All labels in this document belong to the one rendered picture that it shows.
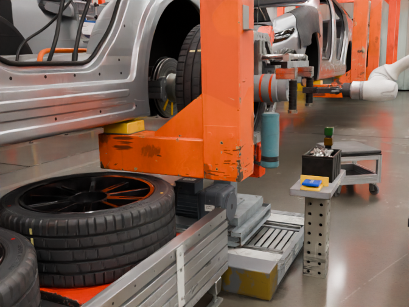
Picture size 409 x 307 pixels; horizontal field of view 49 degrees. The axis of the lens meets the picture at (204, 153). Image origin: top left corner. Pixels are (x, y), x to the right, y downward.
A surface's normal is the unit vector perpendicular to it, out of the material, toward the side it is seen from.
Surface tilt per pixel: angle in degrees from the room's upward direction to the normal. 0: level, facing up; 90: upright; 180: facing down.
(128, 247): 90
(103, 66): 90
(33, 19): 90
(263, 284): 90
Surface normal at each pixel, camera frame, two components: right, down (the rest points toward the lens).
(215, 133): -0.43, 0.19
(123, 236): 0.54, 0.15
